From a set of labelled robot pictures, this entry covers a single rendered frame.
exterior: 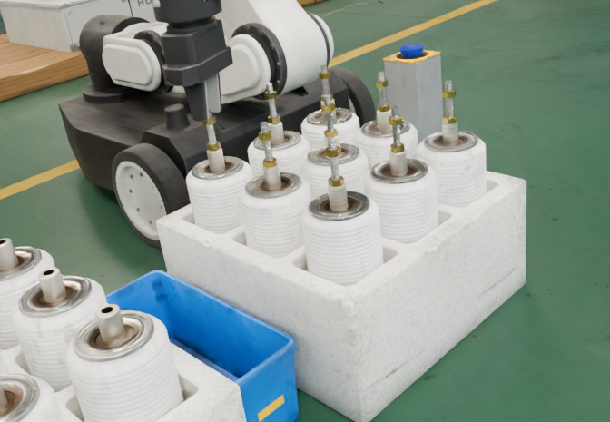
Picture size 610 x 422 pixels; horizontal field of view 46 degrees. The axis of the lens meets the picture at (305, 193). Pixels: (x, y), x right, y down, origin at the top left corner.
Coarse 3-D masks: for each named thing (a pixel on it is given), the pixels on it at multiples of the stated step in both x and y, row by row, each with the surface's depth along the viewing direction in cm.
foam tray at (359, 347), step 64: (512, 192) 101; (192, 256) 101; (256, 256) 92; (384, 256) 92; (448, 256) 92; (512, 256) 105; (320, 320) 85; (384, 320) 85; (448, 320) 96; (320, 384) 90; (384, 384) 88
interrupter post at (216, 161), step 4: (220, 148) 101; (208, 152) 100; (212, 152) 100; (216, 152) 100; (220, 152) 101; (208, 156) 101; (212, 156) 100; (216, 156) 100; (220, 156) 101; (212, 160) 101; (216, 160) 101; (220, 160) 101; (212, 164) 101; (216, 164) 101; (220, 164) 101; (224, 164) 102; (212, 168) 101; (216, 168) 101; (220, 168) 101; (224, 168) 102
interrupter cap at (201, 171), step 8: (208, 160) 105; (224, 160) 104; (232, 160) 104; (240, 160) 103; (192, 168) 103; (200, 168) 102; (208, 168) 103; (232, 168) 101; (240, 168) 101; (200, 176) 100; (208, 176) 99; (216, 176) 99; (224, 176) 99
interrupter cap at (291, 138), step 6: (288, 132) 112; (294, 132) 111; (258, 138) 111; (288, 138) 110; (294, 138) 109; (300, 138) 109; (258, 144) 109; (276, 144) 108; (282, 144) 107; (288, 144) 107; (294, 144) 107; (276, 150) 106
